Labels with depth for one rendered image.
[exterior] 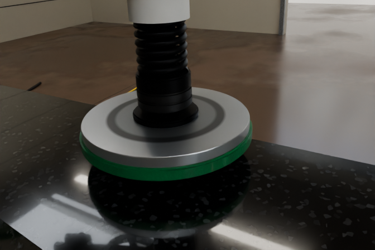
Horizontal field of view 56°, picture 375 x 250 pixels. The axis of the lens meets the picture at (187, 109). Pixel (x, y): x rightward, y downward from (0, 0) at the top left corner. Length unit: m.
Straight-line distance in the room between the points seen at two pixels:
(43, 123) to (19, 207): 0.22
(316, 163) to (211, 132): 0.14
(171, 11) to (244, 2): 5.06
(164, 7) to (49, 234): 0.25
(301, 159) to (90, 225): 0.26
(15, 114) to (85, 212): 0.33
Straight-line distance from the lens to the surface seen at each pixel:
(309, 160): 0.46
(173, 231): 0.35
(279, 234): 0.35
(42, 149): 0.53
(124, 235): 0.35
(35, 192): 0.44
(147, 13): 0.38
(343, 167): 0.46
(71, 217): 0.39
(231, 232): 0.35
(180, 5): 0.39
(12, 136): 0.59
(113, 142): 0.40
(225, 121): 0.43
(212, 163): 0.37
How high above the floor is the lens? 1.06
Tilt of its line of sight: 23 degrees down
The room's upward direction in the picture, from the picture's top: 2 degrees counter-clockwise
